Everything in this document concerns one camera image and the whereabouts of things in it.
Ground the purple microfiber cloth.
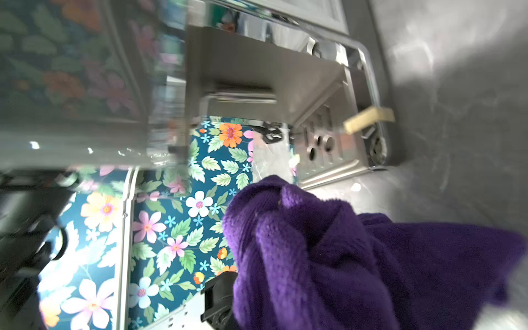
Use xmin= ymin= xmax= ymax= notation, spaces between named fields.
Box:
xmin=223 ymin=176 xmax=526 ymax=329

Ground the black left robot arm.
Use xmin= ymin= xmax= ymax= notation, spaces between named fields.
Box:
xmin=1 ymin=170 xmax=78 ymax=329

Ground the silver espresso coffee machine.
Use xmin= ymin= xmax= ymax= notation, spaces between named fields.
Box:
xmin=1 ymin=1 xmax=397 ymax=188

